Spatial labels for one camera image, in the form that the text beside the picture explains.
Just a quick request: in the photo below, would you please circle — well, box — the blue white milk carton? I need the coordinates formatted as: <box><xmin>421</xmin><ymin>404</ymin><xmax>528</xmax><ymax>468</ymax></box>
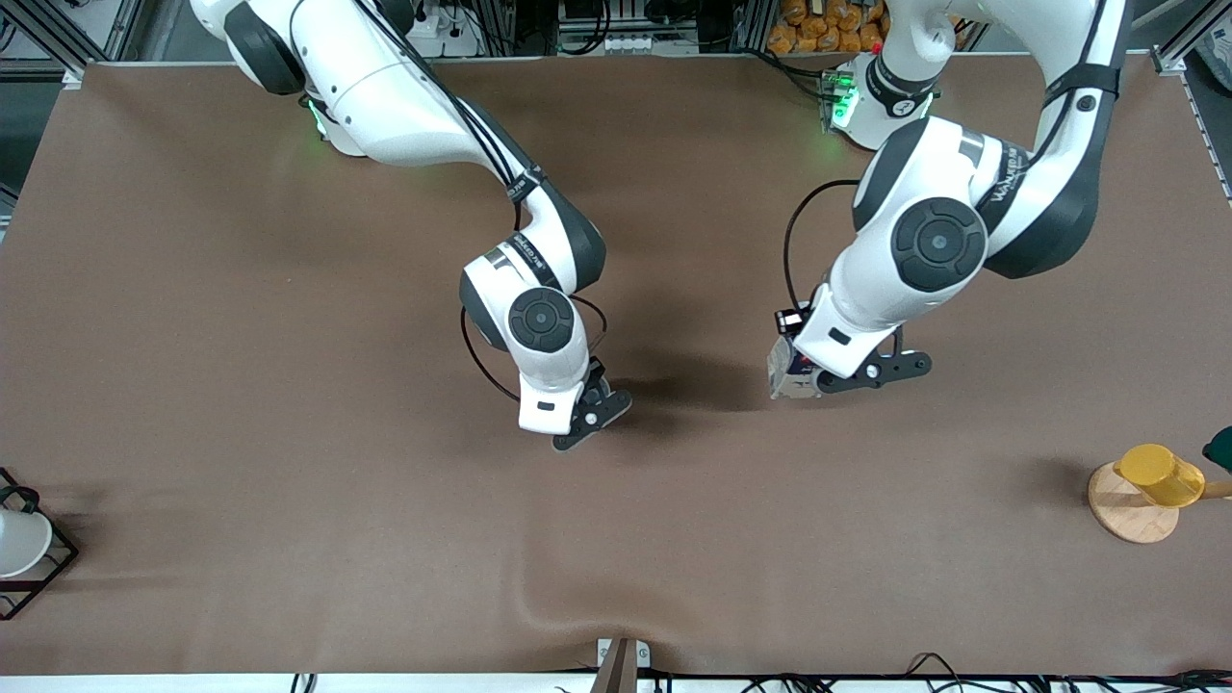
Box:
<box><xmin>767</xmin><ymin>335</ymin><xmax>821</xmax><ymax>401</ymax></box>

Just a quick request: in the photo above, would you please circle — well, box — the wooden cup stand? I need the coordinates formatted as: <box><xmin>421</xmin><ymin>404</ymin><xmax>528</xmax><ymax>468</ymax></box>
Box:
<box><xmin>1088</xmin><ymin>460</ymin><xmax>1232</xmax><ymax>545</ymax></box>

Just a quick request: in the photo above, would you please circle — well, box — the yellow cup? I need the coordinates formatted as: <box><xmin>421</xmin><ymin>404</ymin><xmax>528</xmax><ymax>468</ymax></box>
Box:
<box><xmin>1114</xmin><ymin>444</ymin><xmax>1207</xmax><ymax>509</ymax></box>

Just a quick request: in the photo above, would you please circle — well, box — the brown table cover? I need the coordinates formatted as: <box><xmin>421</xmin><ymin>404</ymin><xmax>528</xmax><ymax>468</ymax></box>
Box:
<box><xmin>0</xmin><ymin>53</ymin><xmax>1232</xmax><ymax>677</ymax></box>

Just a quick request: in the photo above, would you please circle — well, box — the bag of orange snacks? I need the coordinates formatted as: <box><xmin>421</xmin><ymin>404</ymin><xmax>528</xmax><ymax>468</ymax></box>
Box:
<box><xmin>767</xmin><ymin>0</ymin><xmax>891</xmax><ymax>55</ymax></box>

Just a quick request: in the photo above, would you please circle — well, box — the white power strip with plugs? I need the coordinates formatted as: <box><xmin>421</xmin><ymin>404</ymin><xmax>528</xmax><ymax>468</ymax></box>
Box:
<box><xmin>404</xmin><ymin>0</ymin><xmax>482</xmax><ymax>59</ymax></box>

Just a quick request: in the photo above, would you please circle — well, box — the white bowl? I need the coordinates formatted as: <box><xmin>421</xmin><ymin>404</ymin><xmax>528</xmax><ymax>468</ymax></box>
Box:
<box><xmin>0</xmin><ymin>507</ymin><xmax>54</xmax><ymax>579</ymax></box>

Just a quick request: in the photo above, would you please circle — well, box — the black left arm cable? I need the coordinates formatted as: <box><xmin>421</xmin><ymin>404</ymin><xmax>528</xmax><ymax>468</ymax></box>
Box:
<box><xmin>783</xmin><ymin>179</ymin><xmax>862</xmax><ymax>314</ymax></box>

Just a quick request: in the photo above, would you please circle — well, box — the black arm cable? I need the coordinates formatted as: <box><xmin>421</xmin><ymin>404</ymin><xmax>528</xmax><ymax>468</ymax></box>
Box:
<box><xmin>783</xmin><ymin>179</ymin><xmax>862</xmax><ymax>314</ymax></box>
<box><xmin>460</xmin><ymin>294</ymin><xmax>609</xmax><ymax>402</ymax></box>

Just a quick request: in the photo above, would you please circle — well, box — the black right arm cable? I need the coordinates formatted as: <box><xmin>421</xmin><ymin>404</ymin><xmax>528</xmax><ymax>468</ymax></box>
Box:
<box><xmin>460</xmin><ymin>294</ymin><xmax>609</xmax><ymax>402</ymax></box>

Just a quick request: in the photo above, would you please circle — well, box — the metal table edge bracket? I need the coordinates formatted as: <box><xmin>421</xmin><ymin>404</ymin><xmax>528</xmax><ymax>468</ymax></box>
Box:
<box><xmin>592</xmin><ymin>637</ymin><xmax>652</xmax><ymax>693</ymax></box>

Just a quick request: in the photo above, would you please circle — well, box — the long black cable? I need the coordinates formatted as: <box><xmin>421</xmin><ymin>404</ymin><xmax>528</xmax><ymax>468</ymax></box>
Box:
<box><xmin>664</xmin><ymin>653</ymin><xmax>1232</xmax><ymax>692</ymax></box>

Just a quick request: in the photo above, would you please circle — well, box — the aluminium frame profile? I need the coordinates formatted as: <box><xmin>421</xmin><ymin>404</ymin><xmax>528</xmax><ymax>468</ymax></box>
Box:
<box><xmin>0</xmin><ymin>0</ymin><xmax>145</xmax><ymax>90</ymax></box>
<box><xmin>1150</xmin><ymin>0</ymin><xmax>1232</xmax><ymax>203</ymax></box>

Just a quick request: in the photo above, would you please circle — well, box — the black wire rack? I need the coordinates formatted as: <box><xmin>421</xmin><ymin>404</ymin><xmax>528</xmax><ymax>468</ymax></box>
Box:
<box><xmin>0</xmin><ymin>467</ymin><xmax>81</xmax><ymax>622</ymax></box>

